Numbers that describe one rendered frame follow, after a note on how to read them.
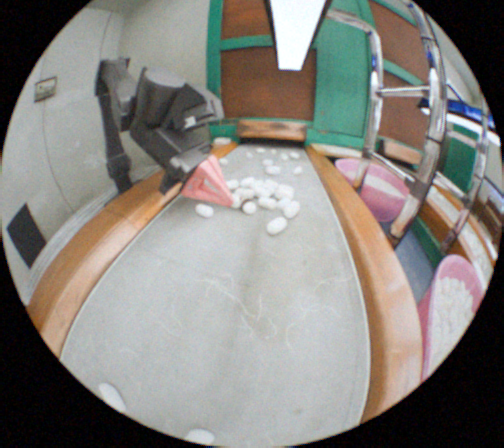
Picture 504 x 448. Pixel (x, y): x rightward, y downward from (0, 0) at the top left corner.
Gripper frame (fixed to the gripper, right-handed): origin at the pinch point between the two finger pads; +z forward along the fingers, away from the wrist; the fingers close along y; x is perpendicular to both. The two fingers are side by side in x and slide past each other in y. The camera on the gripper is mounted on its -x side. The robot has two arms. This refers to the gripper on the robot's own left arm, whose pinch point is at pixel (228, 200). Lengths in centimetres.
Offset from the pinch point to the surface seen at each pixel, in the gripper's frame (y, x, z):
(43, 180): -14, 131, -155
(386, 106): 51, -58, 26
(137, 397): -27.9, 1.5, 0.9
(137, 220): -7.8, 9.1, -9.6
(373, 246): -7.4, -13.7, 14.6
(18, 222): -68, 136, -141
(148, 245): -10.5, 7.1, -5.3
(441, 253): -6.5, -28.1, 38.8
